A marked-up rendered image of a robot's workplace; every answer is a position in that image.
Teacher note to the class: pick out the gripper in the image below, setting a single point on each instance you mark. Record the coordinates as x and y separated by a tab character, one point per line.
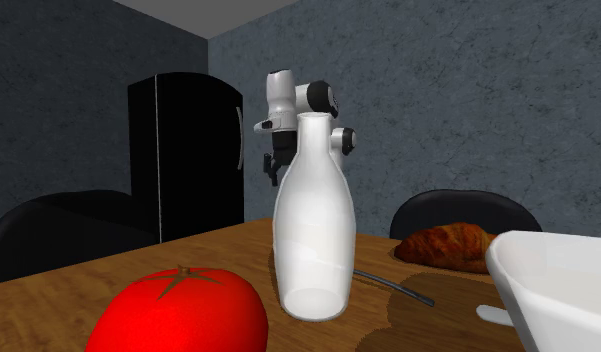
283	144

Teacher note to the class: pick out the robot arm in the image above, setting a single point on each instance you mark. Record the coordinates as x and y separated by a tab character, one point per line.
280	97

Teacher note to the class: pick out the white bottle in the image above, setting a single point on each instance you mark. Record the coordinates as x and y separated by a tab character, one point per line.
313	219

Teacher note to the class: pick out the black refrigerator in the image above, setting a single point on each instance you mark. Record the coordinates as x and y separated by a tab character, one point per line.
192	156

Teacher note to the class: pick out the red tomato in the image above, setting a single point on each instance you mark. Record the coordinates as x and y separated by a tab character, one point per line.
180	312

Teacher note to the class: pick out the thin dark grey rod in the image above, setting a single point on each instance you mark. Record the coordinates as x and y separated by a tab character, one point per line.
397	287

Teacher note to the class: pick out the brown croissant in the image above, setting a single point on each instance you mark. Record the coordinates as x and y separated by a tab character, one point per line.
444	246

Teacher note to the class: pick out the black chair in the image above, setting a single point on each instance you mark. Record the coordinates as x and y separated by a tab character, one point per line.
61	234
463	209

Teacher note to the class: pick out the white bowl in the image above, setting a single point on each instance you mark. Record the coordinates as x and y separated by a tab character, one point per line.
558	292

